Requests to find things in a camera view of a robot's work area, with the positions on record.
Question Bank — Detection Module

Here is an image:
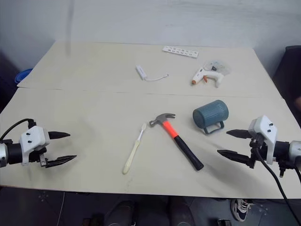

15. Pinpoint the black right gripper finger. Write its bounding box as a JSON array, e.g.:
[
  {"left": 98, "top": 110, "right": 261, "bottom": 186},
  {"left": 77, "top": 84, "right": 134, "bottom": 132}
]
[
  {"left": 216, "top": 149, "right": 254, "bottom": 166},
  {"left": 226, "top": 129, "right": 252, "bottom": 140}
]

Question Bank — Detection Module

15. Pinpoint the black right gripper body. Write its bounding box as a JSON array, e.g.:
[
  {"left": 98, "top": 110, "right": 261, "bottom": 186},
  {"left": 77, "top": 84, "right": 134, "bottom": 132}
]
[{"left": 246, "top": 134, "right": 268, "bottom": 170}]

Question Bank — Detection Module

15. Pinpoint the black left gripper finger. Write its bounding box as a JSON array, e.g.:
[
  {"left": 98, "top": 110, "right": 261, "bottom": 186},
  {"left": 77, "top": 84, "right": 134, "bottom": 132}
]
[
  {"left": 44, "top": 154, "right": 78, "bottom": 169},
  {"left": 48, "top": 131, "right": 71, "bottom": 140}
]

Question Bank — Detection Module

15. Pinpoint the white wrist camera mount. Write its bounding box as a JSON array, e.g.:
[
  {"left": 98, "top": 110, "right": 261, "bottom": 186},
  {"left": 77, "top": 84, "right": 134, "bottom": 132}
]
[
  {"left": 248, "top": 115, "right": 278, "bottom": 165},
  {"left": 18, "top": 125, "right": 51, "bottom": 166}
]

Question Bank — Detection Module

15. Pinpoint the thin white wire under table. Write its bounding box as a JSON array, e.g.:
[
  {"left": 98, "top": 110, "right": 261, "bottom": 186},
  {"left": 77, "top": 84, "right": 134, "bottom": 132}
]
[{"left": 58, "top": 191, "right": 66, "bottom": 226}]

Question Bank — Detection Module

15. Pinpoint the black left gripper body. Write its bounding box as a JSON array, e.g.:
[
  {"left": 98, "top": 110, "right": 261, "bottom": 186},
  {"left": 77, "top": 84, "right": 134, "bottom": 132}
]
[{"left": 28, "top": 145, "right": 50, "bottom": 169}]

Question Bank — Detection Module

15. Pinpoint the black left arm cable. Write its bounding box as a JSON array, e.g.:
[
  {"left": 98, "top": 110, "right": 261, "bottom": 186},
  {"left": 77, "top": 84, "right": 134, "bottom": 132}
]
[{"left": 0, "top": 118, "right": 38, "bottom": 140}]

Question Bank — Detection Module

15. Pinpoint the clear plastic bag with parts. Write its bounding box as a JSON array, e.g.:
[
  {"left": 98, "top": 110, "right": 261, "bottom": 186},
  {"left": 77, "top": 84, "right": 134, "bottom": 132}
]
[{"left": 203, "top": 59, "right": 233, "bottom": 76}]

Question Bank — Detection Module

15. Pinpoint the claw hammer orange black handle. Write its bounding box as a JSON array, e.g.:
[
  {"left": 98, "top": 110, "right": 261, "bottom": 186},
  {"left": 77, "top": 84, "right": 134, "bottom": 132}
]
[{"left": 149, "top": 113, "right": 205, "bottom": 171}]

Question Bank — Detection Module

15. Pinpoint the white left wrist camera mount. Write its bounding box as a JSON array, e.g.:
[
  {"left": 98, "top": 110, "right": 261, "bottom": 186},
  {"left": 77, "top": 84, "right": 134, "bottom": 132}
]
[{"left": 18, "top": 125, "right": 51, "bottom": 166}]

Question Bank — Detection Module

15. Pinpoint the teal ribbed cup with handle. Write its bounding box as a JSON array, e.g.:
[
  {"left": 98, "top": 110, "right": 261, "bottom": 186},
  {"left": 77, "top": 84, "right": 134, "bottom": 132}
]
[{"left": 192, "top": 99, "right": 230, "bottom": 136}]

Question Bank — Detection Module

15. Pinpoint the black and white sneaker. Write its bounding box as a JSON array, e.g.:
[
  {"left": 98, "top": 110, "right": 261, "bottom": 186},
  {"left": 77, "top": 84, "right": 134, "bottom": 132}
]
[{"left": 230, "top": 198, "right": 255, "bottom": 222}]

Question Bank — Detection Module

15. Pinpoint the white remote control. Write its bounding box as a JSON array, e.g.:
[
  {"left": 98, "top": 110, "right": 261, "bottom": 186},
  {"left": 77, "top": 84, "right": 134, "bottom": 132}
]
[{"left": 161, "top": 45, "right": 199, "bottom": 59}]

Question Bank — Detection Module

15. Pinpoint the blue plastic basin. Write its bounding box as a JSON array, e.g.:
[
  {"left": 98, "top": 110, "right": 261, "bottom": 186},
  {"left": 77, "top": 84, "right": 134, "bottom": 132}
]
[{"left": 14, "top": 68, "right": 34, "bottom": 85}]

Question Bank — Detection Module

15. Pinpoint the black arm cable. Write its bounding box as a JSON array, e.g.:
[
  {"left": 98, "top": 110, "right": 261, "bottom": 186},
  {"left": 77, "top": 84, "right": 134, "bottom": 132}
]
[
  {"left": 0, "top": 118, "right": 38, "bottom": 140},
  {"left": 254, "top": 140, "right": 301, "bottom": 226}
]

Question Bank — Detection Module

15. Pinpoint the cream white toothbrush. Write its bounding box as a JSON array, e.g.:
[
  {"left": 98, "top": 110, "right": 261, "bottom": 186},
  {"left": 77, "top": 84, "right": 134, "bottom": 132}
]
[{"left": 122, "top": 123, "right": 148, "bottom": 175}]

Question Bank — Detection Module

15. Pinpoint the white hot glue gun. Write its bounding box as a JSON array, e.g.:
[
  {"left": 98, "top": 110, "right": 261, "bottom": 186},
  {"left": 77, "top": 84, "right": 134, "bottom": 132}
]
[{"left": 190, "top": 66, "right": 225, "bottom": 89}]

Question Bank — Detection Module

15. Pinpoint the white adapter with short cable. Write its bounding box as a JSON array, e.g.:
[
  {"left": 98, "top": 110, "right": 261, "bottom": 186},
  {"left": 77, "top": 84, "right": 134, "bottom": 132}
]
[{"left": 135, "top": 65, "right": 170, "bottom": 82}]

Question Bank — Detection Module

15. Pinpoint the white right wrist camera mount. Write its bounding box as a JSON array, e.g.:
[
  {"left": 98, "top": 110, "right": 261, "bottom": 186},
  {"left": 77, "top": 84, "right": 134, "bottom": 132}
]
[{"left": 248, "top": 115, "right": 278, "bottom": 165}]

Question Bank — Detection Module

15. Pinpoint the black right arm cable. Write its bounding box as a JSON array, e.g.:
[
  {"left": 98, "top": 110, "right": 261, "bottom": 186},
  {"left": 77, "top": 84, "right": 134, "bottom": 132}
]
[{"left": 254, "top": 140, "right": 301, "bottom": 226}]

